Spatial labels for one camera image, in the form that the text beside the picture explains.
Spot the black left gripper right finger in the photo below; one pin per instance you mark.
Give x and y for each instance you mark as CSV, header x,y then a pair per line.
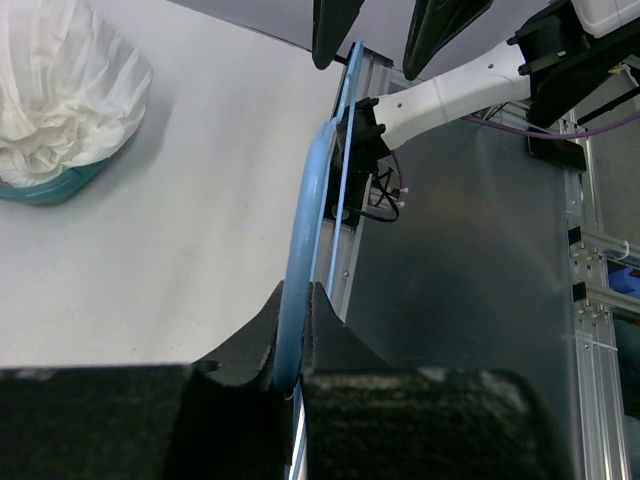
x,y
366,419

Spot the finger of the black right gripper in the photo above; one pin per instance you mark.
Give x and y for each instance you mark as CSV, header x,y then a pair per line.
x,y
435,23
332,21

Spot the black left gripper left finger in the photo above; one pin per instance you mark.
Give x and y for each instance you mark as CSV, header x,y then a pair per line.
x,y
216,418

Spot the blue wire hanger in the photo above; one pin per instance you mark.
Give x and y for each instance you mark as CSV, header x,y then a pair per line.
x,y
303,251

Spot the white ruffled skirt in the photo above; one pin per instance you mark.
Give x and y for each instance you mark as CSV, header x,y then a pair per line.
x,y
73,89

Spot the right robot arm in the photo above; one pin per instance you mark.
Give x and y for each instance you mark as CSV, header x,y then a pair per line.
x,y
558,57

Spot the teal plastic tray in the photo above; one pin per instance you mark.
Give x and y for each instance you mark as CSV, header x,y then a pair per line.
x,y
62,188

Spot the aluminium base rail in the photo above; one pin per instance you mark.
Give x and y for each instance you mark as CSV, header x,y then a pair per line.
x,y
361,185

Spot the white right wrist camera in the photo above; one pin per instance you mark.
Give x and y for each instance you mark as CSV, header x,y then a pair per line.
x,y
601,17

